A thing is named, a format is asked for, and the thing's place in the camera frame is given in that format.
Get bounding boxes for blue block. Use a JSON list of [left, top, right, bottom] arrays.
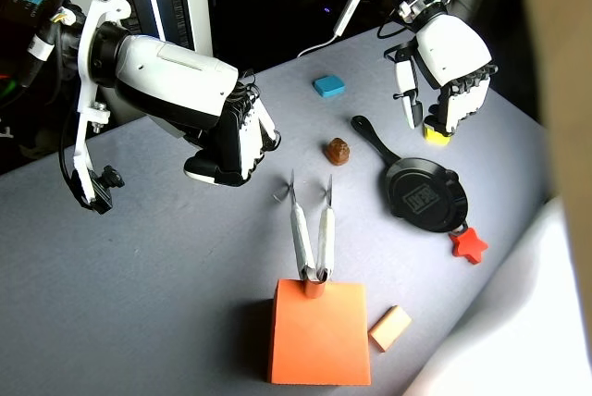
[[313, 74, 347, 99]]

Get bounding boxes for white backdrop cloth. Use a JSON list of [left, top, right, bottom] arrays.
[[401, 196, 592, 396]]

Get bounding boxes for white cable adapter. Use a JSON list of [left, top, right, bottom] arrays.
[[295, 0, 366, 59]]

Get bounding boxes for red star block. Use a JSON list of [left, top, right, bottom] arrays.
[[449, 225, 489, 266]]

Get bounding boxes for metal tongs with taped handles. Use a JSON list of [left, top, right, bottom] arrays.
[[271, 168, 337, 299]]

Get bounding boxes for tan wooden block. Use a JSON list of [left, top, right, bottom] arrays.
[[368, 305, 413, 353]]

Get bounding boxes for yellow block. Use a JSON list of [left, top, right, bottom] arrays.
[[424, 120, 453, 146]]

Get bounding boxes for tan panel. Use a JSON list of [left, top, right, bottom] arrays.
[[526, 0, 592, 396]]

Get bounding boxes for brown chocolate pastry toy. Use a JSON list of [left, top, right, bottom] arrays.
[[322, 137, 352, 167]]

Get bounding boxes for orange block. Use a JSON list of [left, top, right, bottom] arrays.
[[265, 278, 374, 387]]

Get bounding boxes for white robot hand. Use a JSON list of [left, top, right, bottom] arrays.
[[391, 13, 499, 137], [113, 33, 282, 188]]

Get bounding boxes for black frying pan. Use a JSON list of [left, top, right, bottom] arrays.
[[350, 114, 471, 235]]

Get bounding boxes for grey table cloth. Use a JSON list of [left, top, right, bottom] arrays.
[[0, 20, 563, 396]]

